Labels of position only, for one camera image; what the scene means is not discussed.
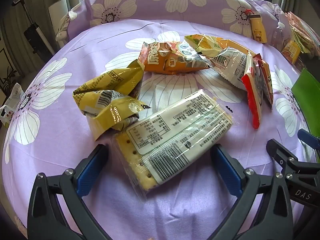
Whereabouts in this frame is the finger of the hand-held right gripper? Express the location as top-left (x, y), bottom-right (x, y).
top-left (298, 128), bottom-right (320, 153)
top-left (266, 139), bottom-right (320, 180)

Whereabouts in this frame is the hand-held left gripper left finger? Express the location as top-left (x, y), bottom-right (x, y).
top-left (27, 144), bottom-right (113, 240)

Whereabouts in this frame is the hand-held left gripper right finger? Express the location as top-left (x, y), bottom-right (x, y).
top-left (210, 144), bottom-right (294, 240)

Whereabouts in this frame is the green cardboard box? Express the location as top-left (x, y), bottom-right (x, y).
top-left (291, 68), bottom-right (320, 163)

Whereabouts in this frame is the clear white cracker packet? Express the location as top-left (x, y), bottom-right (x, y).
top-left (111, 89), bottom-right (233, 200)

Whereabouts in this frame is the white yellow corn snack bag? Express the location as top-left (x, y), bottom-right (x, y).
top-left (184, 34), bottom-right (253, 90)

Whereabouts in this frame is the orange snack bag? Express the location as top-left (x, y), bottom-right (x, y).
top-left (137, 41), bottom-right (213, 75)

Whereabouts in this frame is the purple floral bedsheet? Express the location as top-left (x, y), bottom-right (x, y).
top-left (2, 17), bottom-right (318, 240)

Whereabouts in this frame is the yellow carton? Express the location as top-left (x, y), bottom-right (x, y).
top-left (281, 40), bottom-right (302, 64)

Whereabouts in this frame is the white paper bag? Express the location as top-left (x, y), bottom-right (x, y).
top-left (0, 82), bottom-right (25, 128)

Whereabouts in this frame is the clear plastic bottle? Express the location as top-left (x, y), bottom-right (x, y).
top-left (271, 21), bottom-right (287, 51)

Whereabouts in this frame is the stack of folded cloths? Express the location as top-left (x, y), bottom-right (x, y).
top-left (285, 11), bottom-right (318, 55)

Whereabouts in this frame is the yellow bear bottle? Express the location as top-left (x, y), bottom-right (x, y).
top-left (247, 9), bottom-right (268, 43)

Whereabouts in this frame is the orange yellow snack packet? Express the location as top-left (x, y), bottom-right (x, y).
top-left (216, 37), bottom-right (257, 57)

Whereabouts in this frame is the black vacuum cleaner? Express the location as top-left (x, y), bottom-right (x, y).
top-left (11, 0), bottom-right (56, 55)

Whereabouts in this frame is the purple floral pillow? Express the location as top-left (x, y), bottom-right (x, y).
top-left (56, 0), bottom-right (293, 43)

